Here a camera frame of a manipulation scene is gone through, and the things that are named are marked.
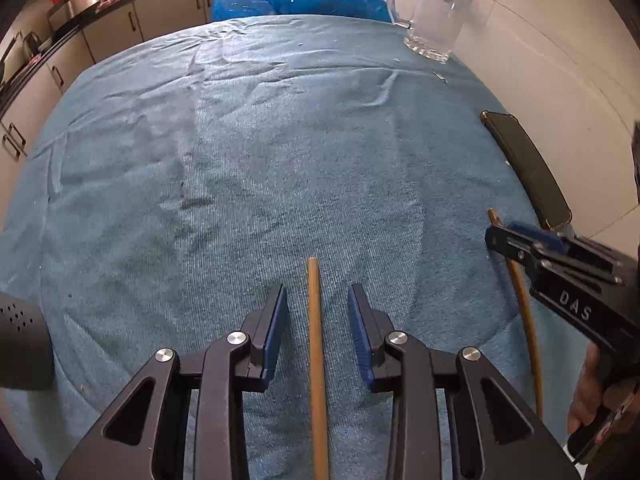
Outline wooden chopstick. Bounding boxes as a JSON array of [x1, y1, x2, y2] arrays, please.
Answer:
[[487, 208, 546, 419], [306, 257, 331, 480]]

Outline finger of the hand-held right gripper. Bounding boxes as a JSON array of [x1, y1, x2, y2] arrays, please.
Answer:
[[485, 224, 622, 287], [509, 221, 639, 272]]

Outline black perforated utensil holder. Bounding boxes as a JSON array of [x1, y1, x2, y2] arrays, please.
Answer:
[[0, 291, 55, 392]]

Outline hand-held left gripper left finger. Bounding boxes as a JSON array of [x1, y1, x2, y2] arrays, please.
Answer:
[[55, 282, 290, 480]]

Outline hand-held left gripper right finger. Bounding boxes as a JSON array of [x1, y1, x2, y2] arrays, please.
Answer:
[[347, 282, 581, 480]]

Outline grey kitchen base cabinets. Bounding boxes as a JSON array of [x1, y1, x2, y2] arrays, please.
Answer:
[[0, 0, 242, 162]]

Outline blue table cloth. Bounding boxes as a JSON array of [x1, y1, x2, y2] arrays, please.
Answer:
[[0, 12, 596, 480]]

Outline clear glass mug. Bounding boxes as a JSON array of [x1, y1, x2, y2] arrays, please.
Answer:
[[386, 0, 477, 64]]

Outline person's right hand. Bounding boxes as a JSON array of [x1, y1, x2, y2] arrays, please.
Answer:
[[569, 346, 640, 432]]

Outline black smartphone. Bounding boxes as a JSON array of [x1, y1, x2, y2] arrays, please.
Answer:
[[480, 109, 574, 231]]

